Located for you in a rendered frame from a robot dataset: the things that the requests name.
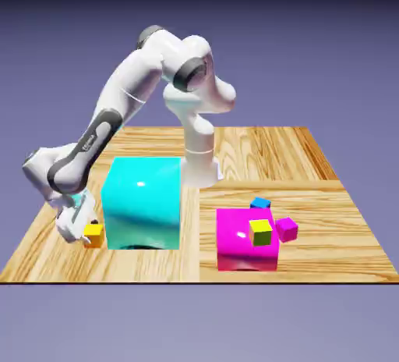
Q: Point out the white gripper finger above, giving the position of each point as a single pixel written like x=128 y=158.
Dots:
x=84 y=239
x=94 y=222

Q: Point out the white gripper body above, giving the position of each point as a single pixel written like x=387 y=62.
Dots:
x=73 y=223

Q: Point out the small orange cube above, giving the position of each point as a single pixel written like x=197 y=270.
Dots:
x=94 y=236

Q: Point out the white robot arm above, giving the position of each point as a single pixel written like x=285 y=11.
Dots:
x=131 y=81

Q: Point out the small blue cube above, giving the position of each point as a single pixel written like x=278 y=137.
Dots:
x=260 y=203

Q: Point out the small yellow green cube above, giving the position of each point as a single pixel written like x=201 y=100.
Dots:
x=261 y=233

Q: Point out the small magenta cube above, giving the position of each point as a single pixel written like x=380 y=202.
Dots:
x=287 y=229

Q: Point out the large cyan box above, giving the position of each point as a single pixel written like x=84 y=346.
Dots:
x=141 y=203

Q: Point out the large magenta box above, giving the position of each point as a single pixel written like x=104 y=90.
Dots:
x=240 y=243

